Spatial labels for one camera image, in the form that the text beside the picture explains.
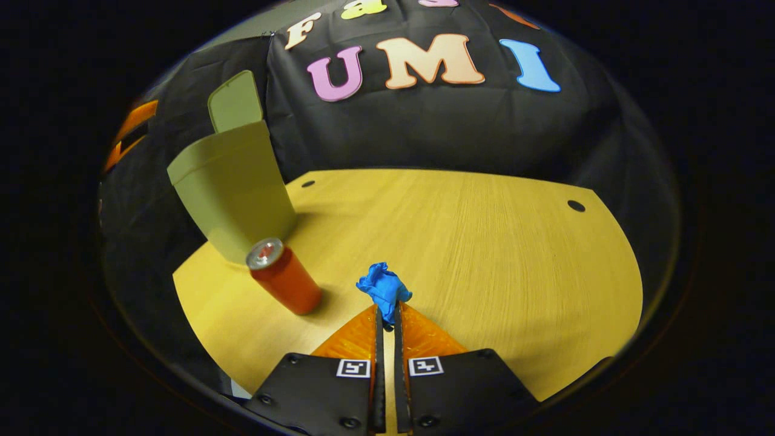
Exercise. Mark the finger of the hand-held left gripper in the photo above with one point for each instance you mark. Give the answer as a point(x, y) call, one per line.
point(140, 115)
point(124, 154)

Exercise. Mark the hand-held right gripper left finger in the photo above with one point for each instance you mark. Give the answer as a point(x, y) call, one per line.
point(315, 393)

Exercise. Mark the blue paper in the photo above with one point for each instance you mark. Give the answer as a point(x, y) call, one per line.
point(382, 287)

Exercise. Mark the red pop can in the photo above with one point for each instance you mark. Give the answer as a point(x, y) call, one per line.
point(287, 278)

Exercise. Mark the green desktop garbage bin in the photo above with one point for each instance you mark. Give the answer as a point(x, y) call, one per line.
point(236, 188)

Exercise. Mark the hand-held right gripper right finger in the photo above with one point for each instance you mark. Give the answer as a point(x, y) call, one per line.
point(466, 393)

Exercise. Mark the black backdrop cloth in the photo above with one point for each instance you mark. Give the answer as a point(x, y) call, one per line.
point(436, 127)

